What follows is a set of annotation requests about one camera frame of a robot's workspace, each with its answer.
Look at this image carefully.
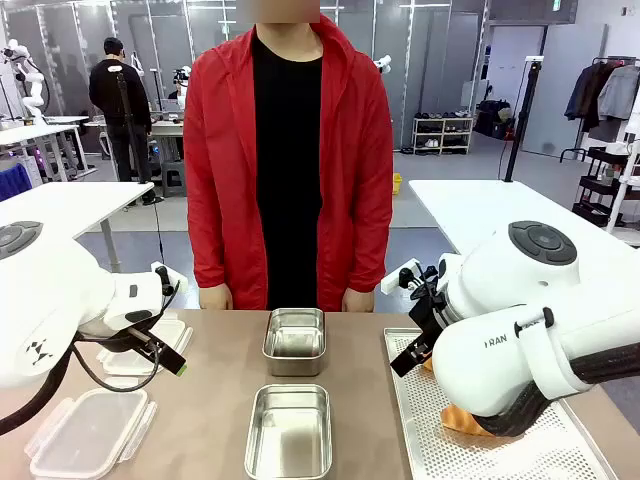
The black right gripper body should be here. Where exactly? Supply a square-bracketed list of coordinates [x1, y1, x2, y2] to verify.
[408, 269, 451, 349]

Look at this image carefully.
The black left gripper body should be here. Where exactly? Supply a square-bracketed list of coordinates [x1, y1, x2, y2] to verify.
[102, 330, 152, 354]

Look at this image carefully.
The golden croissant bread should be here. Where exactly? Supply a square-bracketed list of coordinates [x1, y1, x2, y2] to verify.
[441, 403, 497, 438]

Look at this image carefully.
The clear plastic lid with clips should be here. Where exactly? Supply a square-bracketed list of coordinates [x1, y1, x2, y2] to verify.
[96, 308, 195, 377]
[23, 387, 159, 480]

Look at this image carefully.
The person's left forearm red sleeve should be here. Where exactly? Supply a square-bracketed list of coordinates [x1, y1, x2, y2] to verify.
[344, 194, 395, 295]

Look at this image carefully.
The person's right forearm red sleeve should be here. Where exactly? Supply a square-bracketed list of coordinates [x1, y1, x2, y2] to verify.
[187, 194, 234, 292]

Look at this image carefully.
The small steel container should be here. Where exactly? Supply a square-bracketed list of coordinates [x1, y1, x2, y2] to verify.
[261, 306, 327, 378]

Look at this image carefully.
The large steel container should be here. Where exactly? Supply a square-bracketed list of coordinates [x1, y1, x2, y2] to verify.
[243, 383, 334, 480]

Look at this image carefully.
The person's left hand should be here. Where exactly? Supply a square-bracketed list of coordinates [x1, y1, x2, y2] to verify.
[340, 287, 376, 315]

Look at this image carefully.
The person's right hand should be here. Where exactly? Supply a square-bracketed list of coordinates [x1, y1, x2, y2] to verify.
[198, 285, 235, 312]

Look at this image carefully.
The perforated metal baking tray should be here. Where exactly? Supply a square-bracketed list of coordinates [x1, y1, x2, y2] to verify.
[383, 326, 620, 480]

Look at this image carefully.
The white side table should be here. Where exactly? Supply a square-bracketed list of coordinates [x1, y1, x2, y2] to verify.
[0, 180, 156, 274]
[408, 178, 640, 257]

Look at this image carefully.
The grey step stool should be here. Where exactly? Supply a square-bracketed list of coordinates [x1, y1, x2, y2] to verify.
[160, 161, 188, 198]

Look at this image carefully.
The white shoe rack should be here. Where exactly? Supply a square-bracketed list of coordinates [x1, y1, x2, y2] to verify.
[412, 110, 476, 157]

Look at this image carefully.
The blue chair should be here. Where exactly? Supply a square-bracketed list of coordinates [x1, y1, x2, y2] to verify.
[0, 162, 34, 203]

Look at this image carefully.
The black bags pile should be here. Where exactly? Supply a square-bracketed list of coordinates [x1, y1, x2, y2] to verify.
[473, 98, 515, 141]

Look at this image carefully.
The person in red jacket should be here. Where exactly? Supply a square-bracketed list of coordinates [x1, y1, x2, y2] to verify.
[182, 12, 395, 312]

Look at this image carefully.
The black utility cart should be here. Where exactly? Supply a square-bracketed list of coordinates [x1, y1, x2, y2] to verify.
[571, 146, 630, 227]

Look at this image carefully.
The black tripod stand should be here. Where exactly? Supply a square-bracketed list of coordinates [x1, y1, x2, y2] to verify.
[114, 69, 154, 185]

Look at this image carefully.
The white background desk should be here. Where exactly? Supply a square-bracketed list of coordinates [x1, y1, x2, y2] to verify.
[0, 114, 99, 184]

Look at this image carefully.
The man in black clothes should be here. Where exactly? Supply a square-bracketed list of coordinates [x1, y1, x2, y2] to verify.
[88, 36, 160, 206]

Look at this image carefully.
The clothes rack with jackets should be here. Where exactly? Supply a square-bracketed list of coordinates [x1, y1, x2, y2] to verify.
[558, 56, 640, 162]

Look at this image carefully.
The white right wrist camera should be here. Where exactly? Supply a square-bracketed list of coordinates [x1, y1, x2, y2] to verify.
[380, 258, 422, 295]

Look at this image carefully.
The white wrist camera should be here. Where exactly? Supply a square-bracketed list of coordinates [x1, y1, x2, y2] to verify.
[149, 260, 190, 297]
[380, 258, 422, 295]

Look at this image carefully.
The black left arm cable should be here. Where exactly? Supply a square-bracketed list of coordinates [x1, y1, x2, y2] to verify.
[0, 279, 181, 437]

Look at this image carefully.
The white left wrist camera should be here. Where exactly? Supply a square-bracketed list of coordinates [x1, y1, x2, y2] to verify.
[149, 260, 190, 297]

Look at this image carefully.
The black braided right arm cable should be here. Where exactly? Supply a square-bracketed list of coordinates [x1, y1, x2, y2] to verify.
[472, 342, 640, 439]

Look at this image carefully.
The black camera pole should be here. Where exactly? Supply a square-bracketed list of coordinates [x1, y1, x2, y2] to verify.
[503, 56, 545, 183]

